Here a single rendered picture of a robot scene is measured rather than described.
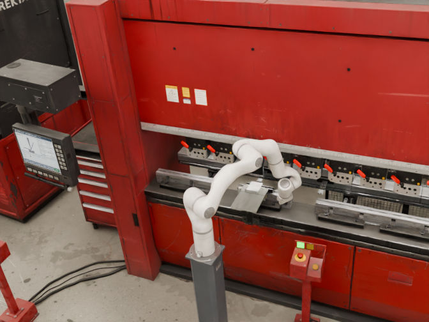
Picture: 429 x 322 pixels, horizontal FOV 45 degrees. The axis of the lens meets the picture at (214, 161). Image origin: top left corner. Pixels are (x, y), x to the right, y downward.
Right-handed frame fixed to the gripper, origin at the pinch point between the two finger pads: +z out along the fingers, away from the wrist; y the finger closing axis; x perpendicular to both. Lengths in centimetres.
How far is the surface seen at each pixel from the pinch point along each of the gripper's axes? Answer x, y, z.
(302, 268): 44.5, 11.0, -0.2
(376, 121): 2, -59, -62
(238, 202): -12.9, 28.4, -3.6
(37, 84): -99, 109, -91
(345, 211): 22.9, -32.5, 1.5
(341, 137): -5, -41, -47
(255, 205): -5.7, 19.5, -4.8
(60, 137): -79, 112, -63
